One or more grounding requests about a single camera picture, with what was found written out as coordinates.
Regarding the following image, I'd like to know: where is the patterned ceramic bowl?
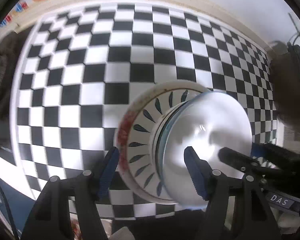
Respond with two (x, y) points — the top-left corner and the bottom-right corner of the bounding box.
(114, 80), (209, 205)

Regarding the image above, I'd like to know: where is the black rice cooker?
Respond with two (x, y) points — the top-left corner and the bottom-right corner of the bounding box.
(270, 42), (300, 134)

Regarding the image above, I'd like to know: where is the checkered black white mat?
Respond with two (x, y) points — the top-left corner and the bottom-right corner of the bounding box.
(10, 1), (277, 199)

